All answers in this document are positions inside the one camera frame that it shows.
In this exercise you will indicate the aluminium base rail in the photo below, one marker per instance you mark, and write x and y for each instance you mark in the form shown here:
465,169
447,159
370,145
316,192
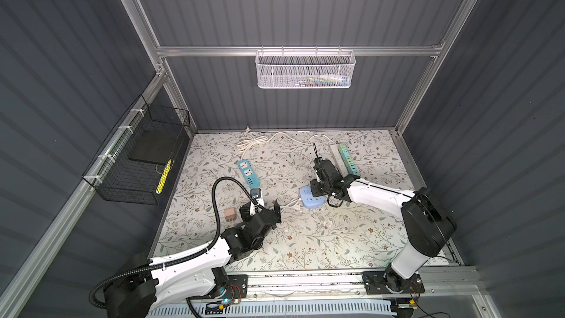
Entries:
435,281

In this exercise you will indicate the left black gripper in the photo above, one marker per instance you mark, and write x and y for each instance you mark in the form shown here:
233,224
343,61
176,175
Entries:
243,212

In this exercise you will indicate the black wire basket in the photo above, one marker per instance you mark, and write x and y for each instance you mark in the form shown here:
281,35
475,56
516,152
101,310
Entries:
115,178

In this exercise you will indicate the pens in white basket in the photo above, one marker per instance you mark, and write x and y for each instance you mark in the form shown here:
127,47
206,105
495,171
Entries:
326,80

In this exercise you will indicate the long white power strip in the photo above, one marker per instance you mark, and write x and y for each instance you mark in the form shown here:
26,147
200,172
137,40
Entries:
343,160

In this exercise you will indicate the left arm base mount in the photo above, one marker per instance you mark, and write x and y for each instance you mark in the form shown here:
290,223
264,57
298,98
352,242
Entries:
231,287

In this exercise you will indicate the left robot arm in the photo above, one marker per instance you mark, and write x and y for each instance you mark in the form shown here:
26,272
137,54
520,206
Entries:
146,284

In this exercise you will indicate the green plug adapter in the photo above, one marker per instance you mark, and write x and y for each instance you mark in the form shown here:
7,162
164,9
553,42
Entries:
343,148

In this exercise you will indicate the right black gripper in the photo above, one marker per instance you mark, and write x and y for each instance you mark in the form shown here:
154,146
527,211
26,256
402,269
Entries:
313,188

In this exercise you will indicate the yellow marker pen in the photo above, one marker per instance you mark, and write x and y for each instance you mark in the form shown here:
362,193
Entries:
164,175

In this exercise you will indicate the white vented cover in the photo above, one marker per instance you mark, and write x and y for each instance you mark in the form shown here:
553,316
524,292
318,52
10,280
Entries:
303,308

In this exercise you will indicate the white wire basket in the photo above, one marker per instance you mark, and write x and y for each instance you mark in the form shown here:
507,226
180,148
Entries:
277,69

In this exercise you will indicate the teal small power strip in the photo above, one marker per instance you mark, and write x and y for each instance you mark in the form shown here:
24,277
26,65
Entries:
249,174

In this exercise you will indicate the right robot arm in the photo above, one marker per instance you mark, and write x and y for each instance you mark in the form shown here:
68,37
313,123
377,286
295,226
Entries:
428,224

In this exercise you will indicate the black flat pad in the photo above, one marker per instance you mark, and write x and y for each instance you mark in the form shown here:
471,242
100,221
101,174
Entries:
153,147

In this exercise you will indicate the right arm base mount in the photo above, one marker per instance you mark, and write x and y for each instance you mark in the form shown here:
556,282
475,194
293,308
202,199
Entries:
388,282

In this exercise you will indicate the brown plug adapter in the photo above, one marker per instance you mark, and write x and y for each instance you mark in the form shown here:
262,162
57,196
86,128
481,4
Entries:
231,214

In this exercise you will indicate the blue square power socket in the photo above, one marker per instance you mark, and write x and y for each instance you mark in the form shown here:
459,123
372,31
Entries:
309,201

